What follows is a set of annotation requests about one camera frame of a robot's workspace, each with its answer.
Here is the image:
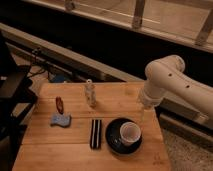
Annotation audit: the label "white ceramic cup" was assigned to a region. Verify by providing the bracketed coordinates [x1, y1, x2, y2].
[120, 122, 141, 146]

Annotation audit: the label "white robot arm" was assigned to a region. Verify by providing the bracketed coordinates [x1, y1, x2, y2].
[138, 55, 213, 120]

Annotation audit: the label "black round saucer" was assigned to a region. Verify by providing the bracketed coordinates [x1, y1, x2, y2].
[105, 118, 142, 155]

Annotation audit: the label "clear plastic bottle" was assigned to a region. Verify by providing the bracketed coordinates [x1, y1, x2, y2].
[85, 79, 96, 108]

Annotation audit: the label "red brown small tool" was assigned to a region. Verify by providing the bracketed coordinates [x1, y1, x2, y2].
[56, 96, 64, 114]

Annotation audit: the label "blue sponge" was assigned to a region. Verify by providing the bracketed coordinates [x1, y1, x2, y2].
[50, 114, 71, 128]

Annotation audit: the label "blue object under table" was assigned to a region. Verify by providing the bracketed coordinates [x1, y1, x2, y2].
[51, 75, 69, 83]

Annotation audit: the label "black cables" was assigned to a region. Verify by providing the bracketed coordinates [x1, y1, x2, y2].
[28, 47, 56, 83]

